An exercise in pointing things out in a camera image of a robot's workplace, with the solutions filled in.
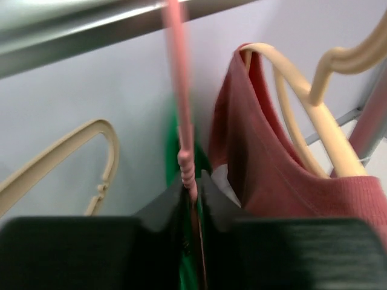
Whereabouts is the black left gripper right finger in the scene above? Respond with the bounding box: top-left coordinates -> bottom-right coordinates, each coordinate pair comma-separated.
198,172 -> 386,289

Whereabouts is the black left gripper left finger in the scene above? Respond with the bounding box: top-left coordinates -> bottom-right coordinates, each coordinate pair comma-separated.
1,181 -> 185,289

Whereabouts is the green t shirt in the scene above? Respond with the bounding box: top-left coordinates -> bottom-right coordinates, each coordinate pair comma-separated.
164,100 -> 206,289

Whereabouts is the pink t shirt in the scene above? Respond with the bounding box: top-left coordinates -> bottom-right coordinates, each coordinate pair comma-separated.
209,50 -> 386,236

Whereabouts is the beige wooden hanger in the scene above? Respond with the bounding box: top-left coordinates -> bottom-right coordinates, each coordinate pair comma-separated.
0,118 -> 120,217
240,16 -> 386,178

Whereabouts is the white metal clothes rack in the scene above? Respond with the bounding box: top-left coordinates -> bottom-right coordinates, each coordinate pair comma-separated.
1,1 -> 386,180

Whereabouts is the aluminium cage frame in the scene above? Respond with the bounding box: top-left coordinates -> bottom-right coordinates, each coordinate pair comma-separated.
305,108 -> 362,145

